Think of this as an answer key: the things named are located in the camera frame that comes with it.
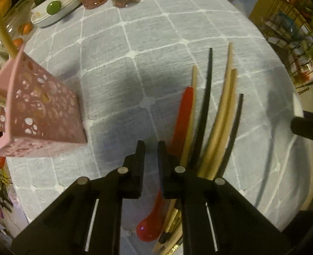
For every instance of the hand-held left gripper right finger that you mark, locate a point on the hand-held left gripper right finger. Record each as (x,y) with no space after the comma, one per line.
(169,180)

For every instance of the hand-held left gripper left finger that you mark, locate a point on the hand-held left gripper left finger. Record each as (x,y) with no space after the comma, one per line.
(135,175)

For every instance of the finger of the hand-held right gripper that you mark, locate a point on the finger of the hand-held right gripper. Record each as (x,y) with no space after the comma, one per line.
(305,130)

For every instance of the red plastic spoon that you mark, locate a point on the red plastic spoon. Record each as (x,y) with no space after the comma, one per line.
(184,117)

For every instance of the black chopstick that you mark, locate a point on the black chopstick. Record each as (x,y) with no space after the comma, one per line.
(237,117)
(208,79)

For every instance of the pink perforated utensil holder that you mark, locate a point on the pink perforated utensil holder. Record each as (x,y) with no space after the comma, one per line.
(39,111)

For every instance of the grey checked tablecloth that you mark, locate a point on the grey checked tablecloth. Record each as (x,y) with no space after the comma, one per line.
(145,45)

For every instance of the yellow ribbed board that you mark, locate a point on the yellow ribbed board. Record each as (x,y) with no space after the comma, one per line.
(262,5)

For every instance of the small orange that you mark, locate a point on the small orange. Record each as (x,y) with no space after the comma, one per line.
(18,41)
(27,28)

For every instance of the white dish with green fruit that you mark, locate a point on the white dish with green fruit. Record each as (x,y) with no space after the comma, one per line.
(63,10)

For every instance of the green lime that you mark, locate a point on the green lime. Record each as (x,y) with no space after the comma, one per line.
(53,7)

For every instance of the clear glass jar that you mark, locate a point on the clear glass jar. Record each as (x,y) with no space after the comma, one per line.
(13,21)

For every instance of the large orange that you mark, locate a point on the large orange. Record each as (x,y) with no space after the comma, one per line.
(5,4)

